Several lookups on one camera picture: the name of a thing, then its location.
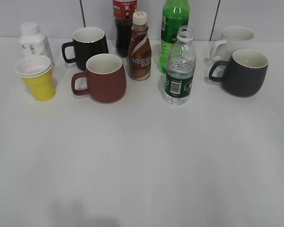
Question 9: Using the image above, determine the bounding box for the clear water bottle green label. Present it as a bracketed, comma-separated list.
[164, 26, 196, 105]

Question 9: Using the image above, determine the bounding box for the yellow paper cup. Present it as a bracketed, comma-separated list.
[14, 55, 55, 102]

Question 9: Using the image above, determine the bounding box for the red-brown ceramic mug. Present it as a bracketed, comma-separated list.
[71, 53, 126, 103]

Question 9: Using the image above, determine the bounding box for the Nescafe coffee bottle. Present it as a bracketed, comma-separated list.
[128, 11, 152, 81]

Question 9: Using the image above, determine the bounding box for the black ceramic mug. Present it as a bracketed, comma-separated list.
[62, 27, 108, 71]

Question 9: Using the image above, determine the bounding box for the cola bottle red label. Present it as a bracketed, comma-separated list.
[113, 0, 137, 58]

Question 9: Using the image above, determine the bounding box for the green soda bottle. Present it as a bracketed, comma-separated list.
[159, 0, 190, 73]

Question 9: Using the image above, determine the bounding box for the dark navy ceramic mug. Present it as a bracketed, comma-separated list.
[208, 49, 269, 97]

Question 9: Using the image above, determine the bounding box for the white ceramic mug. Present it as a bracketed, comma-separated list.
[204, 26, 255, 66]

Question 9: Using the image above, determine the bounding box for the white yogurt drink carton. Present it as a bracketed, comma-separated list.
[19, 22, 54, 69]

